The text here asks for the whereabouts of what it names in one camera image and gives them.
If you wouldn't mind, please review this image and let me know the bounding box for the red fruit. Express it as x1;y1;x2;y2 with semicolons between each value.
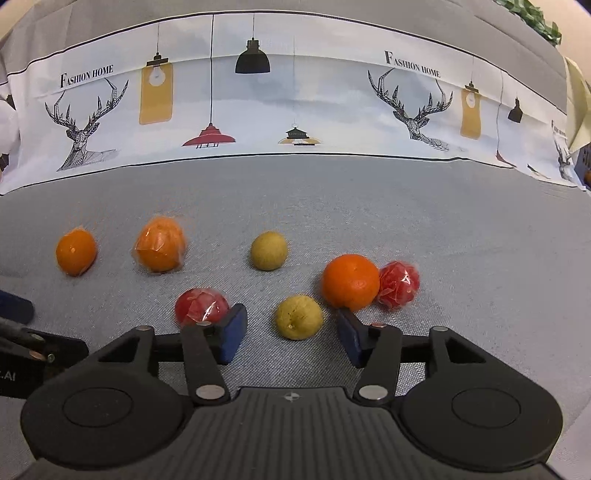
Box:
174;288;230;326
377;260;421;310

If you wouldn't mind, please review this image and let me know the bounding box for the small orange tangerine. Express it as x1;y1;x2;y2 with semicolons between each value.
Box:
321;254;380;312

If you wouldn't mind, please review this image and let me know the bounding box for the orange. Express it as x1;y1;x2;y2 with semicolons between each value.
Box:
132;216;186;274
55;227;97;277

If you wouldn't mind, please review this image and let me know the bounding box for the green fruit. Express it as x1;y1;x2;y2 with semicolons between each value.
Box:
250;231;288;271
274;295;324;341

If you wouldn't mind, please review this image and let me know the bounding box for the grey printed sofa cover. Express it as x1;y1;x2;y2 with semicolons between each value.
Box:
1;1;590;479

